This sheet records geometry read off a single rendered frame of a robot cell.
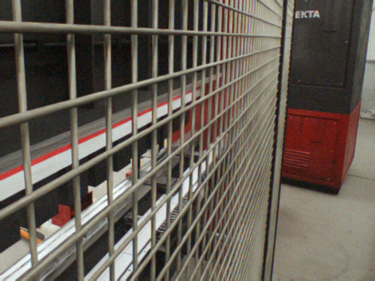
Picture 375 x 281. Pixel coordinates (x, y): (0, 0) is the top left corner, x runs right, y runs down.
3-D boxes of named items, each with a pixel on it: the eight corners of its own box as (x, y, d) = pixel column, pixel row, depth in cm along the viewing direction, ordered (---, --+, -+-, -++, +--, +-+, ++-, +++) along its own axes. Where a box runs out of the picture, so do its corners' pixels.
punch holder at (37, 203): (41, 207, 137) (39, 167, 133) (59, 212, 133) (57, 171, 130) (13, 225, 124) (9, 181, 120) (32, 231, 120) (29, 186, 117)
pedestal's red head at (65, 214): (74, 211, 228) (73, 184, 224) (94, 217, 219) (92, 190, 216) (51, 223, 211) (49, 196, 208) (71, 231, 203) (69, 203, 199)
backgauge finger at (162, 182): (136, 178, 196) (136, 170, 195) (181, 186, 185) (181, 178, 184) (126, 186, 185) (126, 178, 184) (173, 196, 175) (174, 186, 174)
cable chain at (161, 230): (188, 197, 170) (189, 189, 170) (200, 199, 168) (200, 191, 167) (153, 243, 132) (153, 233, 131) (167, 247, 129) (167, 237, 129)
